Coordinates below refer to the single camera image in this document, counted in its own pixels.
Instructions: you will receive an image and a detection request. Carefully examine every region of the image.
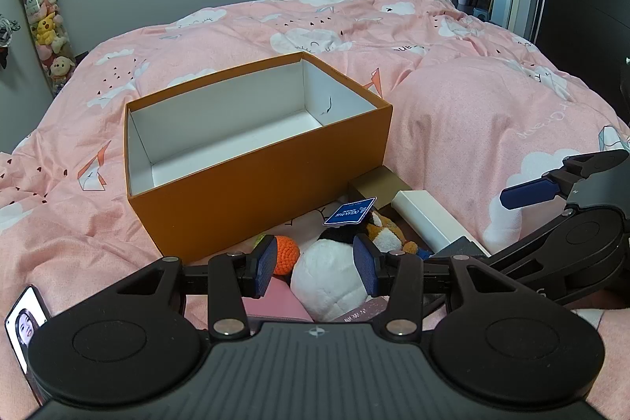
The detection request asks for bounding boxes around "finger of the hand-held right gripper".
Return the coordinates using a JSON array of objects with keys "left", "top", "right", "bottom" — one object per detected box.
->
[
  {"left": 499, "top": 148, "right": 630, "bottom": 210},
  {"left": 485, "top": 209, "right": 574, "bottom": 276}
]

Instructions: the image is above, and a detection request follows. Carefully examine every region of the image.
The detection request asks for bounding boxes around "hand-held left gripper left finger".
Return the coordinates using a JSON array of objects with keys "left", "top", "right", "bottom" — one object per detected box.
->
[{"left": 115, "top": 234, "right": 281, "bottom": 338}]

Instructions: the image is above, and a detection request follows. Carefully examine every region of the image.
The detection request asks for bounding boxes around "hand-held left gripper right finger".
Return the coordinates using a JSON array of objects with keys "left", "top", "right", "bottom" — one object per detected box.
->
[{"left": 353, "top": 235, "right": 515, "bottom": 338}]

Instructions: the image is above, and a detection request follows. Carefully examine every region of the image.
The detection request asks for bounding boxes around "orange crochet fruit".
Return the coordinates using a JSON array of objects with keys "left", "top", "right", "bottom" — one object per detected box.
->
[{"left": 253, "top": 235, "right": 301, "bottom": 276}]

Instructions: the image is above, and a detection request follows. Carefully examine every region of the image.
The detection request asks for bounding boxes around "calico plush toy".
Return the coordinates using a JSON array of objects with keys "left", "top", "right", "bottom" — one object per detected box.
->
[{"left": 367, "top": 211, "right": 421, "bottom": 258}]

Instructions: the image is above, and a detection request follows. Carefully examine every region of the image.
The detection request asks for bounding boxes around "pink pouch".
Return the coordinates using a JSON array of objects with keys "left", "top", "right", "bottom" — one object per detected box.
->
[{"left": 243, "top": 277, "right": 316, "bottom": 322}]

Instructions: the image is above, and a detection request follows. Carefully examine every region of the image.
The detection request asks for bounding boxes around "white plush toy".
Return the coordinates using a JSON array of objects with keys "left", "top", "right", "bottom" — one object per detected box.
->
[{"left": 290, "top": 223, "right": 389, "bottom": 322}]

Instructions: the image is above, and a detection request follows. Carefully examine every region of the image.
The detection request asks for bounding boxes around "blue paper tag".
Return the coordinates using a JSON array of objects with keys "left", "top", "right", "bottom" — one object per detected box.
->
[{"left": 322, "top": 196, "right": 377, "bottom": 226}]

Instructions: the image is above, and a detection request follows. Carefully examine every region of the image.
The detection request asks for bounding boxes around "orange cardboard box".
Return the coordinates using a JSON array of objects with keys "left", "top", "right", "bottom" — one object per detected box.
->
[{"left": 124, "top": 51, "right": 393, "bottom": 264}]

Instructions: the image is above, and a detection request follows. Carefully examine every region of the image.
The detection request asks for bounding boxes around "white long box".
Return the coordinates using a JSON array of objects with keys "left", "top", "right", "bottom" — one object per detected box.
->
[{"left": 391, "top": 190, "right": 473, "bottom": 253}]

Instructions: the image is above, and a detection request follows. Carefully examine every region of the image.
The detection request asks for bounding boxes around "grey flat item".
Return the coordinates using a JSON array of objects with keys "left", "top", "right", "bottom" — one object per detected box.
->
[{"left": 433, "top": 237, "right": 493, "bottom": 259}]

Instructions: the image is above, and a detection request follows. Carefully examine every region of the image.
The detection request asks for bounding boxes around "gold small box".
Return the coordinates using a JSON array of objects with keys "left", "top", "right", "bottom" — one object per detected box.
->
[{"left": 347, "top": 167, "right": 410, "bottom": 209}]

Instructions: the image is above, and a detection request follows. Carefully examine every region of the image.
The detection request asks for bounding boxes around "dark wardrobe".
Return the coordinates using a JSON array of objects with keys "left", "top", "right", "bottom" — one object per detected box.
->
[{"left": 532, "top": 0, "right": 630, "bottom": 126}]

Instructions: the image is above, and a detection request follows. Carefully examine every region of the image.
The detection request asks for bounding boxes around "smartphone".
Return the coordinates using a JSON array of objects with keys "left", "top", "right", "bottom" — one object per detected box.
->
[{"left": 4, "top": 285, "right": 52, "bottom": 406}]

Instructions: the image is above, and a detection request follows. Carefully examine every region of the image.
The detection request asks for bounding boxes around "yellow plush toy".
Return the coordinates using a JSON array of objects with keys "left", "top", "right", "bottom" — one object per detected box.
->
[{"left": 34, "top": 14, "right": 65, "bottom": 47}]

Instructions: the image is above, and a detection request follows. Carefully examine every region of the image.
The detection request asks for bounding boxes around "clear plush toy tube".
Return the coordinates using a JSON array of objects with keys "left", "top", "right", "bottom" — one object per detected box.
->
[{"left": 14, "top": 0, "right": 76, "bottom": 96}]

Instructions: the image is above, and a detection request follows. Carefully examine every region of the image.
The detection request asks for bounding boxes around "pile of clothes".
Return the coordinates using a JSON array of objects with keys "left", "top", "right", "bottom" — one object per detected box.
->
[{"left": 0, "top": 14, "right": 21, "bottom": 69}]

